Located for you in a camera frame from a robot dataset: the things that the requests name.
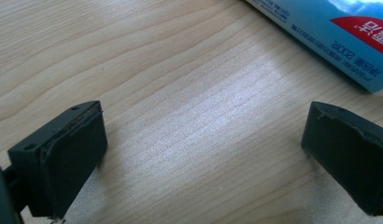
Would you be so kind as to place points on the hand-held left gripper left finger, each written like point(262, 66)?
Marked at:
point(71, 155)

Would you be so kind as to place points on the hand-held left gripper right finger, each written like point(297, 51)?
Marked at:
point(351, 152)

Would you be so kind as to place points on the blue and white toothpaste tube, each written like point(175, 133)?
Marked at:
point(329, 34)

